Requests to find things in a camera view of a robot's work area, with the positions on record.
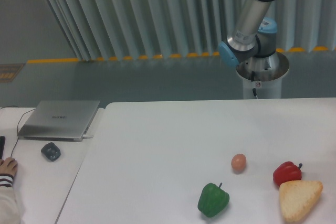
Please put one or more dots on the person's hand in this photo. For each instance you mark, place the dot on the person's hand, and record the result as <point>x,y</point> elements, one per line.
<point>8,167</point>

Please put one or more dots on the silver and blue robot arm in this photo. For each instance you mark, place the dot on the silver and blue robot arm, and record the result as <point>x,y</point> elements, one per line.
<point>244,42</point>

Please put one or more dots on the white sleeved forearm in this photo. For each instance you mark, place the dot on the white sleeved forearm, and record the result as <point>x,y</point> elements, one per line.
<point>9,208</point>

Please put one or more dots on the green toy pepper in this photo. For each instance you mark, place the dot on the green toy pepper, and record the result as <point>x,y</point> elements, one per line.
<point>213,200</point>

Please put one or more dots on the red toy pepper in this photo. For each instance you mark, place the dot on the red toy pepper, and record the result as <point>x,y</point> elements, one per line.
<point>287,171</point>

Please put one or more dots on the black keyboard edge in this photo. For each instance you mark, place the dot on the black keyboard edge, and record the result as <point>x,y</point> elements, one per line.
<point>2,145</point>

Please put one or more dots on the dark grey small tray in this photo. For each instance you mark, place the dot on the dark grey small tray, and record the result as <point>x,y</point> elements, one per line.
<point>51,151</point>

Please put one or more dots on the silver closed laptop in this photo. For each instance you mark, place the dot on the silver closed laptop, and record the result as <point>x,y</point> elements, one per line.
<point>60,120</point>

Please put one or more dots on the white pleated curtain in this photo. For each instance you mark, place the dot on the white pleated curtain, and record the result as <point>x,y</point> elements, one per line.
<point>121,29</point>

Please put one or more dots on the brown egg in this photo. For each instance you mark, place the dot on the brown egg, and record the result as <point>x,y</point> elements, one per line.
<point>239,162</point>

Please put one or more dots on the triangular toy bread slice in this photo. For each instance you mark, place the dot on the triangular toy bread slice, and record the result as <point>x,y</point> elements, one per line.
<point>298,197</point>

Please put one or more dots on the white laptop cable plug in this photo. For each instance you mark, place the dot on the white laptop cable plug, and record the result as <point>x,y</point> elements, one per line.
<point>87,136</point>

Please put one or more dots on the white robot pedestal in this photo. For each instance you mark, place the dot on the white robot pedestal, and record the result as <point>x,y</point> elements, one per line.
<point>262,77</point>

